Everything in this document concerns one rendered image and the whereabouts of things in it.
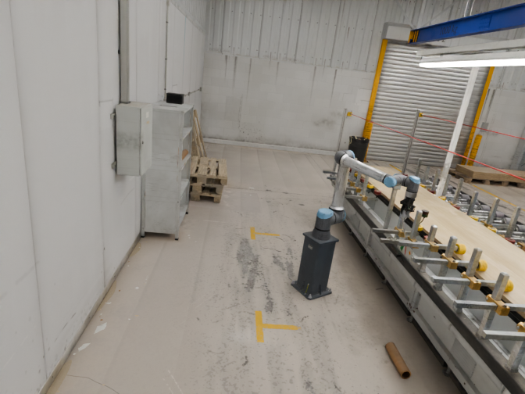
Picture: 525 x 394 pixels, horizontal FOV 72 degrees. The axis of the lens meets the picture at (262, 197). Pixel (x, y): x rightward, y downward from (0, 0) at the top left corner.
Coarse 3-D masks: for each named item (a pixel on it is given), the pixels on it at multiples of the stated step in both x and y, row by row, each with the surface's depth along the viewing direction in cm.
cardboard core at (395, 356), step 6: (390, 342) 295; (390, 348) 290; (396, 348) 290; (390, 354) 287; (396, 354) 283; (396, 360) 278; (402, 360) 277; (396, 366) 276; (402, 366) 271; (402, 372) 268; (408, 372) 271
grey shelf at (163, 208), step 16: (160, 112) 388; (176, 112) 389; (192, 112) 476; (160, 128) 393; (176, 128) 394; (192, 128) 481; (160, 144) 399; (176, 144) 400; (160, 160) 405; (176, 160) 406; (144, 176) 410; (160, 176) 411; (176, 176) 412; (144, 192) 416; (160, 192) 417; (176, 192) 419; (144, 208) 423; (160, 208) 424; (176, 208) 499; (144, 224) 429; (160, 224) 431; (176, 224) 432
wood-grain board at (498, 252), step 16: (384, 192) 417; (400, 192) 425; (400, 208) 369; (416, 208) 375; (432, 208) 381; (448, 208) 388; (432, 224) 333; (448, 224) 338; (464, 224) 344; (480, 224) 349; (448, 240) 301; (464, 240) 305; (480, 240) 310; (496, 240) 314; (464, 256) 274; (480, 256) 277; (496, 256) 281; (512, 256) 284; (480, 272) 252; (496, 272) 255; (512, 272) 258
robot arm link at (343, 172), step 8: (352, 152) 337; (344, 168) 337; (344, 176) 339; (336, 184) 345; (344, 184) 342; (336, 192) 346; (344, 192) 346; (336, 200) 348; (336, 208) 349; (344, 208) 354; (336, 216) 348; (344, 216) 356
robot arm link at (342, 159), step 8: (336, 152) 332; (344, 152) 326; (336, 160) 326; (344, 160) 320; (352, 160) 316; (352, 168) 316; (360, 168) 309; (368, 168) 305; (368, 176) 307; (376, 176) 299; (384, 176) 294; (392, 176) 292; (384, 184) 293; (392, 184) 288
